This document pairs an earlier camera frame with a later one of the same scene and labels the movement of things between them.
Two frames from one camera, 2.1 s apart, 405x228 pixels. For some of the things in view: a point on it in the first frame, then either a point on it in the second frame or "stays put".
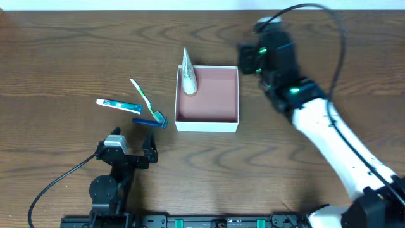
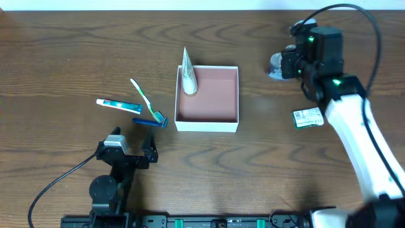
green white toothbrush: (157, 115) stays put
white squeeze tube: (189, 79) stays put
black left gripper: (132, 159) stays put
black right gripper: (248, 58) -> (288, 63)
